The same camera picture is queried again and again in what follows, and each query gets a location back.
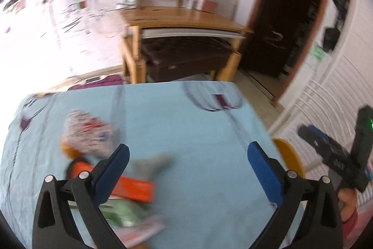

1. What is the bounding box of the white metal chair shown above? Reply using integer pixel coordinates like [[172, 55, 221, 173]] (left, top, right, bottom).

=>
[[268, 62, 362, 176]]

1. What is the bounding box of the green packet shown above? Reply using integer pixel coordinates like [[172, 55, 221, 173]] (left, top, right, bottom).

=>
[[102, 198, 147, 228]]

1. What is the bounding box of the pink box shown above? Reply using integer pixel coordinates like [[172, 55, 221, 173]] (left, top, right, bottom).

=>
[[203, 0, 219, 13]]

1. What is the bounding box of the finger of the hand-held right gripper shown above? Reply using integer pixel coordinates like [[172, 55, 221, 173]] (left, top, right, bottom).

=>
[[298, 125, 329, 158], [309, 125, 342, 148]]

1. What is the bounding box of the light blue printed tablecloth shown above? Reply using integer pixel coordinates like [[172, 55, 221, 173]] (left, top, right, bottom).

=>
[[0, 81, 292, 249]]

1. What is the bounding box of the white louvered door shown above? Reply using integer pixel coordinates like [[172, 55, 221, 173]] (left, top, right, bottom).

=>
[[329, 0, 373, 121]]

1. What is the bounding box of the black hanging bag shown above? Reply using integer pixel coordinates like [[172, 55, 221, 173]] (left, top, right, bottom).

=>
[[322, 0, 354, 52]]

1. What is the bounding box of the green wall sticker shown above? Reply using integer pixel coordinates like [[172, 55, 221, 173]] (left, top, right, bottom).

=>
[[310, 45, 326, 62]]

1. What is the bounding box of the dark wooden door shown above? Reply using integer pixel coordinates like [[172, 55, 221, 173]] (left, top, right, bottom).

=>
[[239, 0, 333, 101]]

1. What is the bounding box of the dark tufted bench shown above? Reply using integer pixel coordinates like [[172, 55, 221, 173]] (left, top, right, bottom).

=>
[[141, 37, 234, 83]]

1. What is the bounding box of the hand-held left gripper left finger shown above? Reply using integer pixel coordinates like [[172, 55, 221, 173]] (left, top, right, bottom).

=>
[[33, 143, 130, 249]]

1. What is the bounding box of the person's right hand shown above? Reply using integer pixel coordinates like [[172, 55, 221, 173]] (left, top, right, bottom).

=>
[[338, 188, 358, 223]]

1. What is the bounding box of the yellow bin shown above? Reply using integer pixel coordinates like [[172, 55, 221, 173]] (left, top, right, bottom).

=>
[[272, 138, 306, 179]]

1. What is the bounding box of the purple cloth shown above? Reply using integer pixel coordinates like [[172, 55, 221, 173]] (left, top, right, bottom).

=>
[[68, 75, 124, 91]]

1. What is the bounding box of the white dotted packet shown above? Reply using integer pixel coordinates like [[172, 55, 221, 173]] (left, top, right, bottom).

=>
[[62, 109, 121, 158]]

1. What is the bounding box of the orange box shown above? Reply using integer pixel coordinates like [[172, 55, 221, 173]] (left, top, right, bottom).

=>
[[66, 158, 155, 203]]

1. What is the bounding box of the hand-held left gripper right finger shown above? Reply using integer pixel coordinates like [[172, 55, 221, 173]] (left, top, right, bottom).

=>
[[247, 142, 344, 249]]

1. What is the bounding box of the wooden desk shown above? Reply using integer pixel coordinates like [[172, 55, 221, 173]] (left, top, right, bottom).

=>
[[118, 6, 254, 84]]

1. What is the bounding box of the person's right forearm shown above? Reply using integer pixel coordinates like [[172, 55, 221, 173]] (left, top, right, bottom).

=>
[[341, 207, 362, 229]]

